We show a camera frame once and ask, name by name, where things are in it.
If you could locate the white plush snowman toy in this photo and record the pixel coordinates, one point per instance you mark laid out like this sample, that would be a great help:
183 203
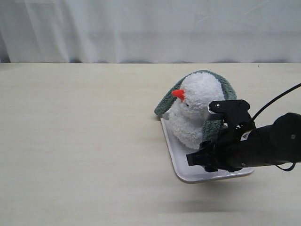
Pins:
187 113

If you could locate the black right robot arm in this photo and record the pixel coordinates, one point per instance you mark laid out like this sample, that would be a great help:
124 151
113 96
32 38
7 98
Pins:
271 145

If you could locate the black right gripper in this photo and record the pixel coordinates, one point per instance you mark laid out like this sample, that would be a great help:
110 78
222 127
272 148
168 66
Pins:
230 157

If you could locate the white curtain backdrop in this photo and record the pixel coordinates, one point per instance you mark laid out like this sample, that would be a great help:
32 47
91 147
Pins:
150 31

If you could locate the white plastic tray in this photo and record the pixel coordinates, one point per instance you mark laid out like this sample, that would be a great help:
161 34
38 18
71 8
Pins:
193 174

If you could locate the green fuzzy scarf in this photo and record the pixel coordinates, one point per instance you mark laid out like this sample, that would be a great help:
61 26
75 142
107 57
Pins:
211 128

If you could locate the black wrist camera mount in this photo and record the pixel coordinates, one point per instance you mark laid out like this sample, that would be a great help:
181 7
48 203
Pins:
235 114

